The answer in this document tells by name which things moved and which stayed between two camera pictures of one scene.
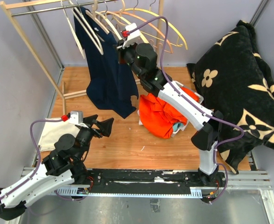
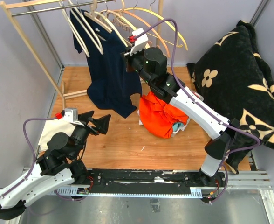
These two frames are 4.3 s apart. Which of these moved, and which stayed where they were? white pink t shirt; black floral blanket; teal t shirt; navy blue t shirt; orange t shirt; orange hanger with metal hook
Moved: orange hanger with metal hook; navy blue t shirt
Stayed: teal t shirt; black floral blanket; white pink t shirt; orange t shirt
